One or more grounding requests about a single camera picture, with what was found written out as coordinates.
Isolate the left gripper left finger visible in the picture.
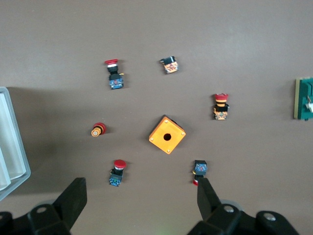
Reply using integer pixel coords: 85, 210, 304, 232
0, 177, 88, 235

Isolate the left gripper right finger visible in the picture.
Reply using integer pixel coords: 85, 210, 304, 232
187, 178, 300, 235

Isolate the green load switch white handle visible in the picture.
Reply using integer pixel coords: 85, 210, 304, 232
292, 77, 313, 121

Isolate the red push button blue block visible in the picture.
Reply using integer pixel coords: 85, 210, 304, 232
191, 159, 208, 187
104, 58, 125, 90
108, 159, 127, 187

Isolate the grey ridged plastic tray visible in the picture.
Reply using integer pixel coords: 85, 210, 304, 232
0, 86, 32, 203

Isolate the red mushroom button head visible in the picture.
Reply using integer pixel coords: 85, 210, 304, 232
90, 122, 107, 138

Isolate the red emergency button orange block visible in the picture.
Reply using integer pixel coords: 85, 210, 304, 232
211, 92, 231, 121

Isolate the orange black contact block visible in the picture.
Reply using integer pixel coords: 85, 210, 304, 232
159, 55, 179, 74

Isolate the orange button enclosure box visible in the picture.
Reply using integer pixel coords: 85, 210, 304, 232
148, 114, 186, 155

